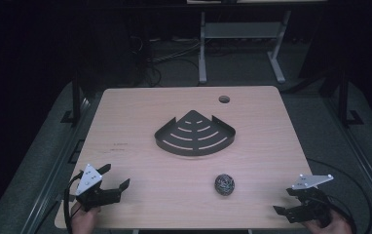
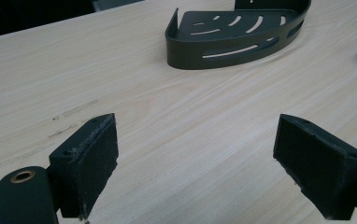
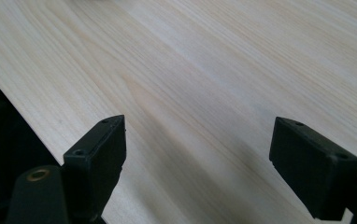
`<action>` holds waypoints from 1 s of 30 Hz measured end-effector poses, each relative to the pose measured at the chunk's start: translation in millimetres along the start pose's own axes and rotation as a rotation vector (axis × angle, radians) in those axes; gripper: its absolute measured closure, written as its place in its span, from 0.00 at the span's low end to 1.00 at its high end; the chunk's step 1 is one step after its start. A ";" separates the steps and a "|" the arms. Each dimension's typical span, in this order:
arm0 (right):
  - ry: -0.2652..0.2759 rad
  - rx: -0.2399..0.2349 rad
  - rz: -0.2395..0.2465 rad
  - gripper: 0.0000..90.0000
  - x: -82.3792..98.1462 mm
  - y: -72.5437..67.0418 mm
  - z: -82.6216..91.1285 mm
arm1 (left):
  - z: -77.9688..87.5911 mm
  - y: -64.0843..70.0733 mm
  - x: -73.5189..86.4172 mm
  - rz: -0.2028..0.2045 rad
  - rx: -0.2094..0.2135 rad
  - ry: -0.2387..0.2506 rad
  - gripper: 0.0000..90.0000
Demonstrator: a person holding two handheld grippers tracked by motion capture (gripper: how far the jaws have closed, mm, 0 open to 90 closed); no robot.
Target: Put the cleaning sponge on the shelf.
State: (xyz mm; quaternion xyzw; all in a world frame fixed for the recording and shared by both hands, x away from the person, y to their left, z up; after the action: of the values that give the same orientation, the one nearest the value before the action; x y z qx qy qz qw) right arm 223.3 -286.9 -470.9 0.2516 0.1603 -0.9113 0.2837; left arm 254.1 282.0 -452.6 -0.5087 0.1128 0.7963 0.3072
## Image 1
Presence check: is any person's right hand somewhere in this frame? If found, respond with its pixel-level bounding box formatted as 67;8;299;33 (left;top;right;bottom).
302;210;353;234

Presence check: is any steel wool ball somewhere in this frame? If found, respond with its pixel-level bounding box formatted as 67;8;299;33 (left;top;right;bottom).
214;174;236;197

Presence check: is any aluminium floor rail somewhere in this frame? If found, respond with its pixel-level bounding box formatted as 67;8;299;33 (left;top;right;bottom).
322;97;372;226
19;94;104;234

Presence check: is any black metal corner shelf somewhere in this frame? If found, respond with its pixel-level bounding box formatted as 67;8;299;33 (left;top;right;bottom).
154;109;237;157

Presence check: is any person's left hand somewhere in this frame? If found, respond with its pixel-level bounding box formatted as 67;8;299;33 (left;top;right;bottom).
69;202;101;234

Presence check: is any bundle of floor cables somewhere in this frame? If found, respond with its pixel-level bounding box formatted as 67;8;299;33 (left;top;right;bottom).
128;34;205;88

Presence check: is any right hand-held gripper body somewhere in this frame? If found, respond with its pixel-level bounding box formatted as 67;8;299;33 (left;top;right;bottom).
285;174;335;227

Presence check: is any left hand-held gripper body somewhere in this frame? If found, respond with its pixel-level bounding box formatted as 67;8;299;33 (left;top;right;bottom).
75;163;124;213

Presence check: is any long black cable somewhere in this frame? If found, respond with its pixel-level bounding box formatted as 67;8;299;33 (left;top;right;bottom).
305;157;372;234

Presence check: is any black metal post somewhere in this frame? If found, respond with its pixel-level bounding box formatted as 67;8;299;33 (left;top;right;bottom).
60;72;82;125
337;72;364;127

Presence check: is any grey metal desk frame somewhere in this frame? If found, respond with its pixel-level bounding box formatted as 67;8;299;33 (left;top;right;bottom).
198;9;293;85

